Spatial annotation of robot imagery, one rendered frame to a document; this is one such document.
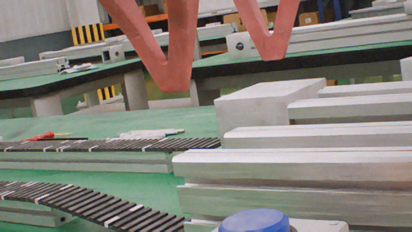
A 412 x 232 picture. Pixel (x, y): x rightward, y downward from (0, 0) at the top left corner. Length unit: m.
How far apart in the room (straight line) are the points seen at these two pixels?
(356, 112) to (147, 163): 0.32
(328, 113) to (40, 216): 0.32
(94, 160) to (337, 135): 0.48
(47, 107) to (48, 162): 2.11
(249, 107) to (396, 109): 0.16
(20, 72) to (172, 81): 3.69
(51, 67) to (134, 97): 0.56
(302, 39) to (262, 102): 1.57
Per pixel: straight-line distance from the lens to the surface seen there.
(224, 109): 0.67
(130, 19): 0.29
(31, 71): 3.88
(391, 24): 2.09
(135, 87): 3.50
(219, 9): 3.89
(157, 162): 0.80
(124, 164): 0.83
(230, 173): 0.45
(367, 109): 0.59
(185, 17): 0.27
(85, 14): 8.58
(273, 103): 0.64
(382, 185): 0.41
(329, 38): 2.18
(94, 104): 6.60
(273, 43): 0.37
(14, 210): 0.72
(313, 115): 0.62
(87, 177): 0.85
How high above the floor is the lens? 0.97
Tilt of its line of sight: 9 degrees down
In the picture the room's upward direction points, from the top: 10 degrees counter-clockwise
